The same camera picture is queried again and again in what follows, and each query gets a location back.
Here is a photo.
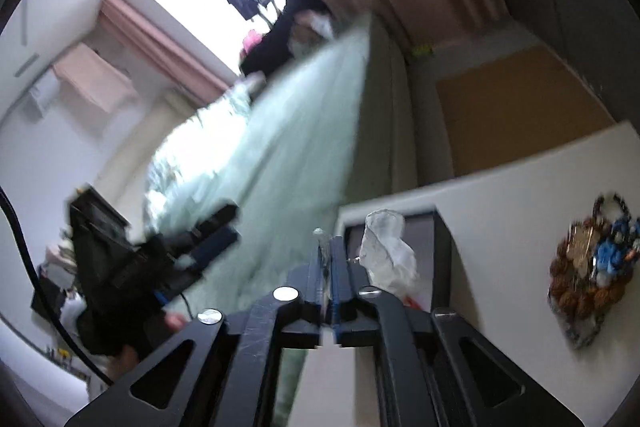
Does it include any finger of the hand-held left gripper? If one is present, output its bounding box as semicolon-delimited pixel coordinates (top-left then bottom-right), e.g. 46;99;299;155
182;227;242;282
167;203;240;253

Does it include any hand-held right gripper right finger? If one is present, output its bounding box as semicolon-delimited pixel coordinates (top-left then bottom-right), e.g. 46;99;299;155
331;235;587;427

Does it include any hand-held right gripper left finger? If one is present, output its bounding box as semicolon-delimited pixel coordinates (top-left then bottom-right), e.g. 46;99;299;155
65;242;332;427

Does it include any black box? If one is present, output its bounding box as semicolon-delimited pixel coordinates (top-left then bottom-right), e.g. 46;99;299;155
342;208;454;314

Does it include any white plastic bag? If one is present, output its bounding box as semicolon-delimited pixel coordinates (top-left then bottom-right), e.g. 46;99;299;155
358;209;422;304

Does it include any pale green blanket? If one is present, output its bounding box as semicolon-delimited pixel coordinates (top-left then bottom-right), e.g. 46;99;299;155
145;13;373;427

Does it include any grey bed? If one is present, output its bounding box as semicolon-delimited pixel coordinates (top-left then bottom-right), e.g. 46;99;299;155
350;14;420;210

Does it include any pink curtain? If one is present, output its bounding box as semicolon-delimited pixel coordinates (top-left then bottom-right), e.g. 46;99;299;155
96;0;242;96

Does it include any pink cardboard box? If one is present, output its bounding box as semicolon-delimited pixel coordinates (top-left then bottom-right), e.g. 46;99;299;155
51;43;140;114

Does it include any dark clothes pile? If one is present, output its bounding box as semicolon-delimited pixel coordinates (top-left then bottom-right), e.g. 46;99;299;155
238;0;337;78

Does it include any black cable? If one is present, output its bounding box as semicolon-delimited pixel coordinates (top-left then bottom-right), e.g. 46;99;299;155
0;186;115;387

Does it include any pile of beaded bracelets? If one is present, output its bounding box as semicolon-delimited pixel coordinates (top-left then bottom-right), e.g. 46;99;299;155
547;192;640;350

